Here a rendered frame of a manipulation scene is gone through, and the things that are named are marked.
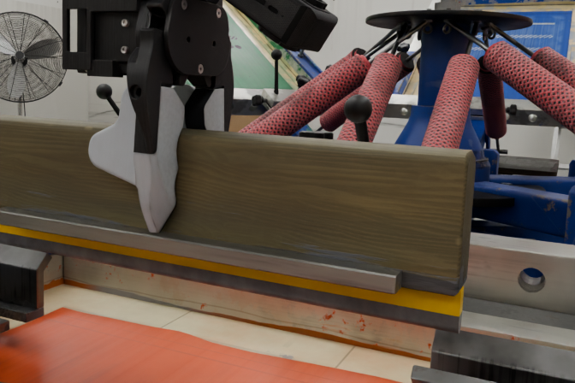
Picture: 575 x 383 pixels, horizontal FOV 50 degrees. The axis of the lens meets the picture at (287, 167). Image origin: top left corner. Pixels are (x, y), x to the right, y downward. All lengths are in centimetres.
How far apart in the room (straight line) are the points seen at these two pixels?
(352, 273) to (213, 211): 10
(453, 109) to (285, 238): 58
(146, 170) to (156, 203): 2
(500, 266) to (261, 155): 28
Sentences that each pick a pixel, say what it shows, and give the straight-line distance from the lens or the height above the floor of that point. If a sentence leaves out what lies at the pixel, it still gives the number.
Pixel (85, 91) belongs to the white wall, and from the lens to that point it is 598.
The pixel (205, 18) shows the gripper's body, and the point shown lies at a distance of 41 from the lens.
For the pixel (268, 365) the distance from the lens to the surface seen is 51.
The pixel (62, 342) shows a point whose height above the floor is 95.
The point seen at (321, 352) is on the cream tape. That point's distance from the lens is 54.
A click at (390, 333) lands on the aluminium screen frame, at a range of 54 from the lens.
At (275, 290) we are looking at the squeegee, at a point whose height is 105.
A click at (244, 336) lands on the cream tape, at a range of 56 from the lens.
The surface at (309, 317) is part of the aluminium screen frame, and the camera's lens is 56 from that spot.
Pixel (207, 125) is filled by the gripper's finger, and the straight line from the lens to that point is 42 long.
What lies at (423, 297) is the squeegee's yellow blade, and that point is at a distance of 36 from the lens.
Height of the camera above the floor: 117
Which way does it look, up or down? 7 degrees down
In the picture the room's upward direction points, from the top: 2 degrees clockwise
